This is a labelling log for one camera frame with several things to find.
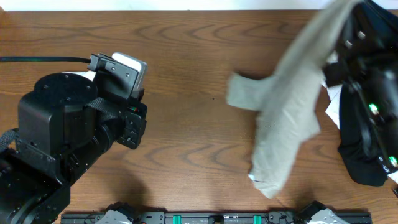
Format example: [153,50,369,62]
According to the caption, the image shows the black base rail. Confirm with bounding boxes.
[60,201,373,224]

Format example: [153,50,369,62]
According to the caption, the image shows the white garment on right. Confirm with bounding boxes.
[320,51,345,130]

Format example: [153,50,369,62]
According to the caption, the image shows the grey-green shorts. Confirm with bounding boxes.
[226,0,361,198]

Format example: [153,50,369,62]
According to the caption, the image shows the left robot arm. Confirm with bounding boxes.
[1,73,147,223]

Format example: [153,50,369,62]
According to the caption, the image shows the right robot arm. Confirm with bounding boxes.
[323,1,397,173]

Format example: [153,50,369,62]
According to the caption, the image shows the left black cable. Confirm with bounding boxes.
[0,56,93,64]

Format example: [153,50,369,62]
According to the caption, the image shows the white folded garment on left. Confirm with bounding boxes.
[65,71,96,81]

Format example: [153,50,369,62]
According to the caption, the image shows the black garment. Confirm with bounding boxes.
[338,85,388,187]

